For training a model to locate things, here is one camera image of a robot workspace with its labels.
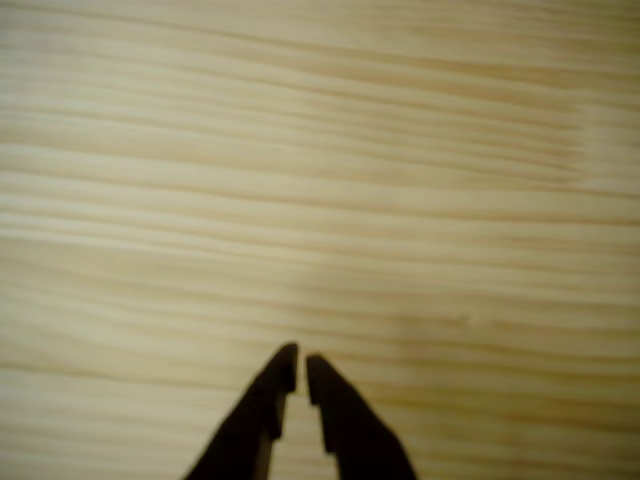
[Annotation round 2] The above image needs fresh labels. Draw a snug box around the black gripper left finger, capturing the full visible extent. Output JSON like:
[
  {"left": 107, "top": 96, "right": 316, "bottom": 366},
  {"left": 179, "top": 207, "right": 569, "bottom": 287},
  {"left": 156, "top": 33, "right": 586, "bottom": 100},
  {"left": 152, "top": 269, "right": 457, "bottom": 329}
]
[{"left": 182, "top": 342, "right": 300, "bottom": 480}]

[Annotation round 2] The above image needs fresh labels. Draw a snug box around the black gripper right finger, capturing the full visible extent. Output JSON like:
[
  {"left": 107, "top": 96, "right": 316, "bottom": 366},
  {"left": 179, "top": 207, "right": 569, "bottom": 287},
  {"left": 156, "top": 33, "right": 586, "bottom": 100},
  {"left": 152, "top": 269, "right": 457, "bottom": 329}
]
[{"left": 306, "top": 354, "right": 419, "bottom": 480}]

